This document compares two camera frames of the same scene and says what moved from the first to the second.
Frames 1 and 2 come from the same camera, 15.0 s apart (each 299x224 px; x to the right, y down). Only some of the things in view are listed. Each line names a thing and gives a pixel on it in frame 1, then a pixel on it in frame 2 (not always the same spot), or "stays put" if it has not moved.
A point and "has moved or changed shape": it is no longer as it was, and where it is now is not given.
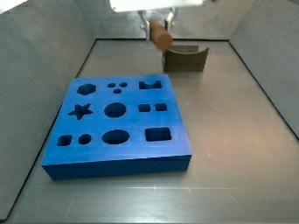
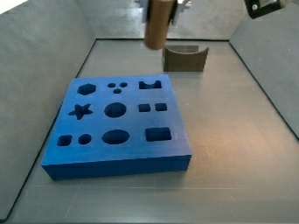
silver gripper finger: [168, 18] -> [182, 5]
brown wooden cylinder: [160, 34] has moved or changed shape
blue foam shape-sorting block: [119, 128] stays put
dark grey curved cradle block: [184, 59] stays put
